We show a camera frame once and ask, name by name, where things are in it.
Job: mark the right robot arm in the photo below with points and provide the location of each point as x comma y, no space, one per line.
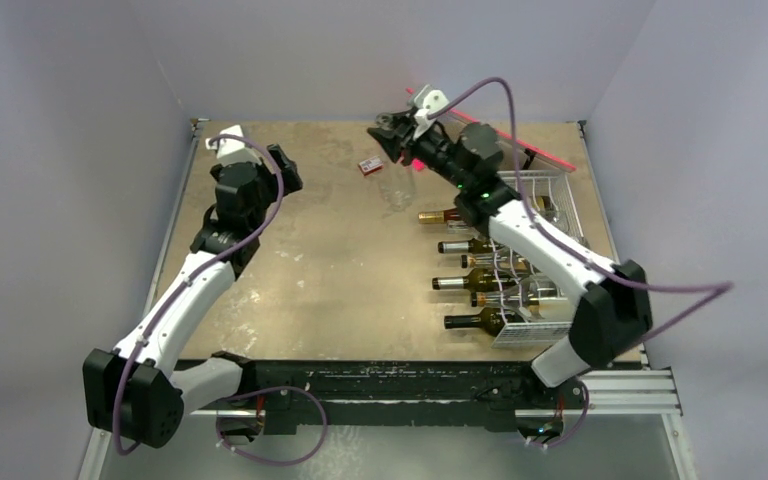
609,315

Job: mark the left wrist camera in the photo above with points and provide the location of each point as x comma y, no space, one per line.
229,151

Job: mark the pink framed mirror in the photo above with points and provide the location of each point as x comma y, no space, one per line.
529,154

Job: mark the dark green wine bottle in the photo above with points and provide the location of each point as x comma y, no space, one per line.
489,320

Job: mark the black table front frame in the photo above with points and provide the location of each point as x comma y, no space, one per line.
498,396

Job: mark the white wire wine rack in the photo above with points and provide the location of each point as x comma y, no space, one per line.
512,227

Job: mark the gold foil wine bottle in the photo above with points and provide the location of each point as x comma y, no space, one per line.
542,204

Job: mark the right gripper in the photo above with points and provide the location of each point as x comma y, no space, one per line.
408,138

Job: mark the dark bottle silver cap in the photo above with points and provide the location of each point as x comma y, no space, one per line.
471,246

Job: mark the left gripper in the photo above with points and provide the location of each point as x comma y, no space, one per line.
290,182

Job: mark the small red box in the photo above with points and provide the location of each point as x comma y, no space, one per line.
371,165

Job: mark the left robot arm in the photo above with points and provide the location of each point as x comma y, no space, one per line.
134,391

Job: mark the clear bottle black cap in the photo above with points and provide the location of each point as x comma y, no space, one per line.
505,261

